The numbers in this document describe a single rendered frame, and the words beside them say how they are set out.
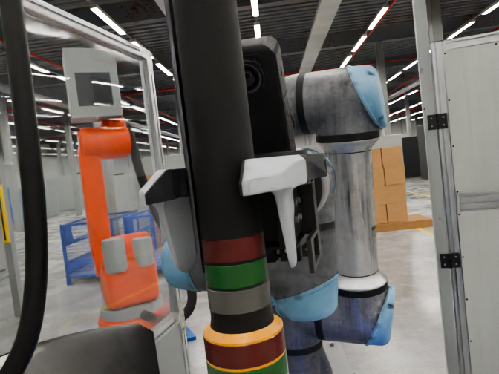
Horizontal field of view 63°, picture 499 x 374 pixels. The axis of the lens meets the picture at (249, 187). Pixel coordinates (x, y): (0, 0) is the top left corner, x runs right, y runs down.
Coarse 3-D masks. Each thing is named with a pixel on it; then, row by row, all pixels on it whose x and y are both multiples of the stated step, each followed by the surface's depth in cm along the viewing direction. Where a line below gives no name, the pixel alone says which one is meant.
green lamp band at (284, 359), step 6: (282, 360) 21; (210, 366) 21; (270, 366) 20; (276, 366) 21; (282, 366) 21; (210, 372) 21; (216, 372) 21; (222, 372) 20; (228, 372) 20; (234, 372) 20; (240, 372) 20; (246, 372) 20; (252, 372) 20; (258, 372) 20; (264, 372) 20; (270, 372) 20; (276, 372) 21; (282, 372) 21
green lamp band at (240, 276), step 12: (204, 264) 21; (252, 264) 21; (264, 264) 21; (216, 276) 21; (228, 276) 20; (240, 276) 20; (252, 276) 21; (264, 276) 21; (216, 288) 21; (228, 288) 20
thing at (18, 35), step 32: (0, 0) 18; (32, 96) 18; (32, 128) 18; (32, 160) 18; (32, 192) 18; (32, 224) 18; (32, 256) 18; (32, 288) 18; (32, 320) 18; (32, 352) 19
